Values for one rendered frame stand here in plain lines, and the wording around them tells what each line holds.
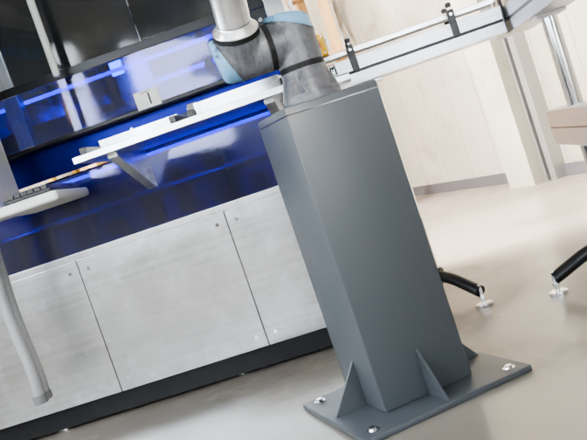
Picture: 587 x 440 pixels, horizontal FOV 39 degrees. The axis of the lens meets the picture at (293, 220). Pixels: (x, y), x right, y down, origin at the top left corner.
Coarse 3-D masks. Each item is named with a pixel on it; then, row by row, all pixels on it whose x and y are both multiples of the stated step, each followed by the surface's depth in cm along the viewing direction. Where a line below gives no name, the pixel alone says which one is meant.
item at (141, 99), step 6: (144, 90) 281; (150, 90) 281; (156, 90) 281; (138, 96) 281; (144, 96) 281; (150, 96) 281; (156, 96) 281; (138, 102) 282; (144, 102) 281; (156, 102) 281; (138, 108) 282; (144, 108) 282
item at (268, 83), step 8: (264, 80) 240; (272, 80) 240; (240, 88) 241; (248, 88) 241; (256, 88) 241; (264, 88) 240; (216, 96) 242; (224, 96) 242; (232, 96) 241; (240, 96) 241; (248, 96) 241; (200, 104) 242; (208, 104) 242; (216, 104) 242; (224, 104) 242; (200, 112) 243
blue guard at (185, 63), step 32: (192, 32) 278; (128, 64) 281; (160, 64) 280; (192, 64) 279; (32, 96) 285; (64, 96) 284; (96, 96) 283; (128, 96) 282; (160, 96) 281; (0, 128) 287; (32, 128) 286; (64, 128) 285
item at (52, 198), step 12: (48, 192) 236; (60, 192) 240; (72, 192) 254; (84, 192) 272; (12, 204) 235; (24, 204) 235; (36, 204) 235; (48, 204) 249; (0, 216) 235; (12, 216) 244
